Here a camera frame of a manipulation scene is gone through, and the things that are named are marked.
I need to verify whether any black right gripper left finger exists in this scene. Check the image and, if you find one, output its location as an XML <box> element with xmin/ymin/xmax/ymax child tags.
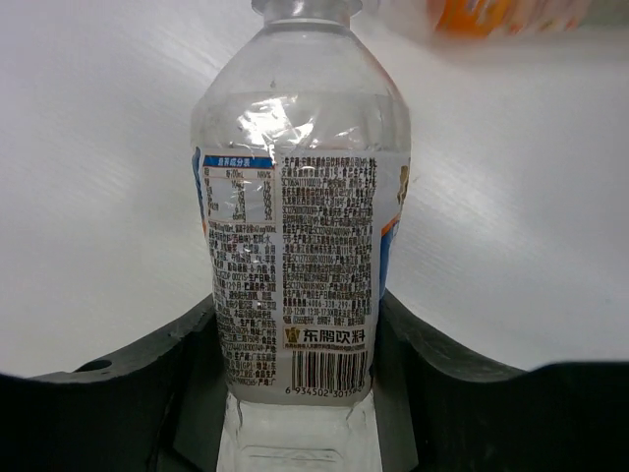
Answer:
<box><xmin>1</xmin><ymin>297</ymin><xmax>227</xmax><ymax>471</ymax></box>

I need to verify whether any orange label bottle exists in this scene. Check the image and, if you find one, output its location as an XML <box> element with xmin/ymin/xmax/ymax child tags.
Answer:
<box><xmin>364</xmin><ymin>0</ymin><xmax>628</xmax><ymax>40</ymax></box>

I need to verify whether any Pocari Sweat labelled bottle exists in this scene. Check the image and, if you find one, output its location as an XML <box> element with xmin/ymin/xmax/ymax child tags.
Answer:
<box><xmin>191</xmin><ymin>1</ymin><xmax>411</xmax><ymax>471</ymax></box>

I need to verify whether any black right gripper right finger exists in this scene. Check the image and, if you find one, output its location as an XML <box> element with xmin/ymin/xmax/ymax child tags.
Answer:
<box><xmin>373</xmin><ymin>294</ymin><xmax>628</xmax><ymax>471</ymax></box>

